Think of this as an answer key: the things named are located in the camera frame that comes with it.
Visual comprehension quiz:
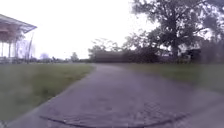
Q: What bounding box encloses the dark hedge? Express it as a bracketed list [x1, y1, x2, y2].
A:
[87, 49, 161, 64]

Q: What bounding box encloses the pale tree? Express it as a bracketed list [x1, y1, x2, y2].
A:
[87, 37, 122, 56]

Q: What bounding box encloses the grey asphalt path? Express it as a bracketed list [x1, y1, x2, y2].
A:
[6, 63, 224, 128]

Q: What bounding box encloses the small distant tree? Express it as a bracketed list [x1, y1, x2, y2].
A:
[70, 51, 80, 63]

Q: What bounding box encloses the large dark tree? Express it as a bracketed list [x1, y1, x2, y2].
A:
[122, 0, 224, 62]

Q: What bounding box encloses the grass verge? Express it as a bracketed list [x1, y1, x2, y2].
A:
[123, 62, 224, 94]

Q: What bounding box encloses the grass field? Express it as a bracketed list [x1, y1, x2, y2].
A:
[0, 62, 97, 123]

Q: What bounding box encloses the building with canopy roof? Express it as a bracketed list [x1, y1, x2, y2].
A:
[0, 13, 38, 64]

